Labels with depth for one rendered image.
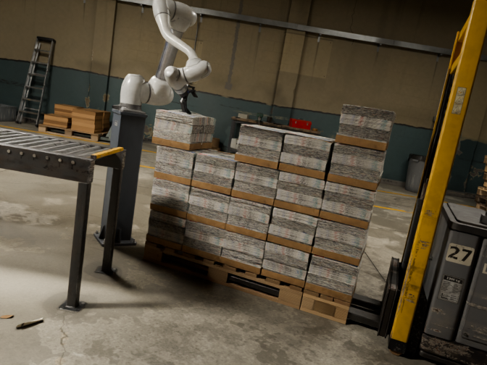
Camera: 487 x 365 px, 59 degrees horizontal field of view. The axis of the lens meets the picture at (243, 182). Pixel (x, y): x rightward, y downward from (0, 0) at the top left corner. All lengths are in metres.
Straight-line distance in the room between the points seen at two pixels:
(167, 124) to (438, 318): 1.98
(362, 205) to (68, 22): 8.74
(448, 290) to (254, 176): 1.25
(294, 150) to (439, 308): 1.16
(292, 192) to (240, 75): 6.97
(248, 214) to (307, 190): 0.41
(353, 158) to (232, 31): 7.28
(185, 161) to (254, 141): 0.51
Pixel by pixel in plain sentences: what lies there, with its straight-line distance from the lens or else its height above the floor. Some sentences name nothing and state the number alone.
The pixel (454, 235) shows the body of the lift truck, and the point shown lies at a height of 0.72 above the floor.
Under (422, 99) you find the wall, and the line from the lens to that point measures 10.00.
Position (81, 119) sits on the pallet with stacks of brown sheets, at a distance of 9.08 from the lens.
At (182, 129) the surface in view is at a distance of 2.88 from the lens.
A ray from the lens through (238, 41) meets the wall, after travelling 9.53.
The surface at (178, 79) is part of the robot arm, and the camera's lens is 2.78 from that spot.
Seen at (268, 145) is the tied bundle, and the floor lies 0.97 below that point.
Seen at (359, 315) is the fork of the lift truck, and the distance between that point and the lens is 2.79.
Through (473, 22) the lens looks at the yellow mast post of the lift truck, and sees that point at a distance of 2.42.
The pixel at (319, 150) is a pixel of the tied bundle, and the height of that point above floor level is 1.00.
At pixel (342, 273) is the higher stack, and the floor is 0.30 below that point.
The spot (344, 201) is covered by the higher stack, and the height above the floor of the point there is 0.73.
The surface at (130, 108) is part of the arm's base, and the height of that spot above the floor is 1.03.
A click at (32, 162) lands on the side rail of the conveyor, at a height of 0.74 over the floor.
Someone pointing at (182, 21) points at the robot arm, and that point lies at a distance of 3.19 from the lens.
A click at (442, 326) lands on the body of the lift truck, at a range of 2.60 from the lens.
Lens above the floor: 1.19
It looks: 10 degrees down
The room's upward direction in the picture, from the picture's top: 10 degrees clockwise
